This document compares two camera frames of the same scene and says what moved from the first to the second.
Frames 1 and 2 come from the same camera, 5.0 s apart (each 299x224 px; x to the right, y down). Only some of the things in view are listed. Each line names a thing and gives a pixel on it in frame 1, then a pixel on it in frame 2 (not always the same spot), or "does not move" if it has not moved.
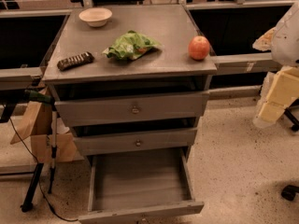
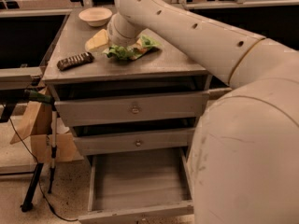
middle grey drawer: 113,143 does not move
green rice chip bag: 131,45 does not move
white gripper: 286,42 to 112,35
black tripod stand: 8,102 does not move
